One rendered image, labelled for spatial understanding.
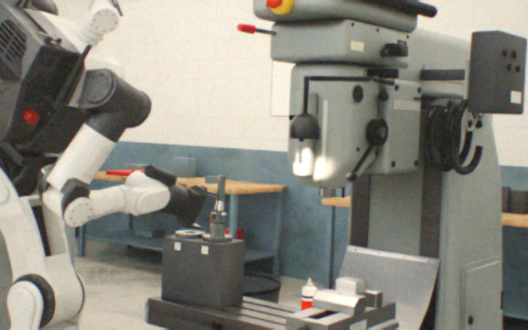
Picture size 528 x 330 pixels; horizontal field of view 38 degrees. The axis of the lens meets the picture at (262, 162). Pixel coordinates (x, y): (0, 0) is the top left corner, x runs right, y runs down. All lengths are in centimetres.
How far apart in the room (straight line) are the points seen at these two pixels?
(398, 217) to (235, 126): 551
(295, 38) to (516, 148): 446
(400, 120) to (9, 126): 101
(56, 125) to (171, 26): 656
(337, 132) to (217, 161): 602
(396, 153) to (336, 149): 23
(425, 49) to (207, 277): 90
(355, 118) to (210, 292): 68
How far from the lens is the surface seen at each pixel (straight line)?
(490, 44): 207
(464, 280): 239
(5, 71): 192
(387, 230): 240
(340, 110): 194
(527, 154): 627
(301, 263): 735
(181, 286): 232
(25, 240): 208
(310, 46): 195
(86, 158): 185
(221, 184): 227
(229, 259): 225
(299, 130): 184
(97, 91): 182
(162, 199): 205
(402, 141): 214
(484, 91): 207
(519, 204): 578
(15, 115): 192
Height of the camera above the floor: 147
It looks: 3 degrees down
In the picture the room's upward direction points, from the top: 2 degrees clockwise
